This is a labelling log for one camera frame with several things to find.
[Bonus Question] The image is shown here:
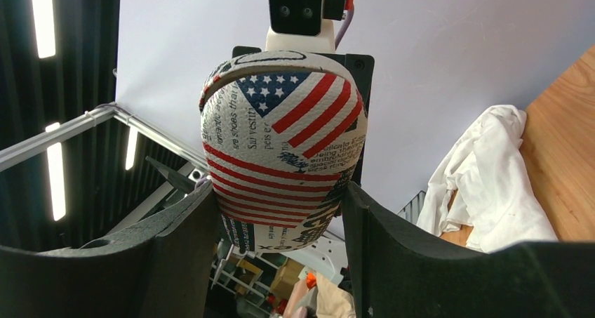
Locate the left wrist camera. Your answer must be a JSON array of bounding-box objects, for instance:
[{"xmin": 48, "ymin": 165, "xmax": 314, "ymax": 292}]
[{"xmin": 265, "ymin": 0, "xmax": 355, "ymax": 54}]

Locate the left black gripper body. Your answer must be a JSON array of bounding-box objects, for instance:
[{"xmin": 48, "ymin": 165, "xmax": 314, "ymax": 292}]
[{"xmin": 232, "ymin": 46, "xmax": 375, "ymax": 186}]

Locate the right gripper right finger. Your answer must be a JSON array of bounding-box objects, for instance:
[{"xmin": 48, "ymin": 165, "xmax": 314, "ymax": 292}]
[{"xmin": 341, "ymin": 183, "xmax": 594, "ymax": 317}]

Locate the white crumpled cloth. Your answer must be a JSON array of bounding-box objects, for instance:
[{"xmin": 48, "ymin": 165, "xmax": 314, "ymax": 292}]
[{"xmin": 417, "ymin": 105, "xmax": 558, "ymax": 253}]

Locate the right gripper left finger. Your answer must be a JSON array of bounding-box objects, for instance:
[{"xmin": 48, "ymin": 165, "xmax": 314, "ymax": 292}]
[{"xmin": 1, "ymin": 182, "xmax": 219, "ymax": 317}]

